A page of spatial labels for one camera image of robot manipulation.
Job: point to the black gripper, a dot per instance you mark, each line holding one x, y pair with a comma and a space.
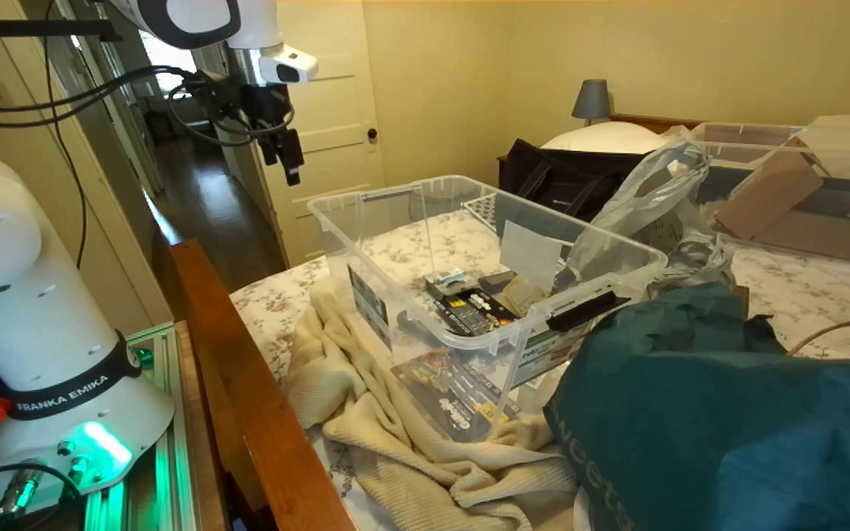
269, 109

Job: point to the striped robot base platform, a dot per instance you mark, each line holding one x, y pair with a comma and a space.
163, 474

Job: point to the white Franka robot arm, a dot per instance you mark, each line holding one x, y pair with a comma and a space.
14, 295

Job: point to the clear plastic storage box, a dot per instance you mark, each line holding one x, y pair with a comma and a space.
414, 216

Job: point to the brown cardboard box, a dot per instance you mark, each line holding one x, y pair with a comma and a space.
797, 216

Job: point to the white panel door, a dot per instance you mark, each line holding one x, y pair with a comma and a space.
331, 148

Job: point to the wooden bed footboard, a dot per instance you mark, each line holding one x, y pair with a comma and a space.
248, 415

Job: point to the grey paper envelope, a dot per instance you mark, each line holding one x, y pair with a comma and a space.
532, 254

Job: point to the black bag with white stitching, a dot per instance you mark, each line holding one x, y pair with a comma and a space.
561, 180

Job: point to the grey table lamp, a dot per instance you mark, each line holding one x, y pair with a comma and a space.
592, 98

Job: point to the cream knit blanket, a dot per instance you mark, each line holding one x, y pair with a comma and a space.
427, 474

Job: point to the grey plastic bag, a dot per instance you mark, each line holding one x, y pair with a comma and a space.
641, 196

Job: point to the clear plastic wrapped item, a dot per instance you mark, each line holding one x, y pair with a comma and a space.
701, 258

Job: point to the clear plastic bin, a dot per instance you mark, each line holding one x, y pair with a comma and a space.
744, 142

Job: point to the teal fabric bag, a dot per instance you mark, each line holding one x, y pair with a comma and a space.
740, 431

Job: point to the floral bed sheet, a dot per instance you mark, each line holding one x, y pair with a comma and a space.
818, 283

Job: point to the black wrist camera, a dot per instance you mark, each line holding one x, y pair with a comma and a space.
228, 109

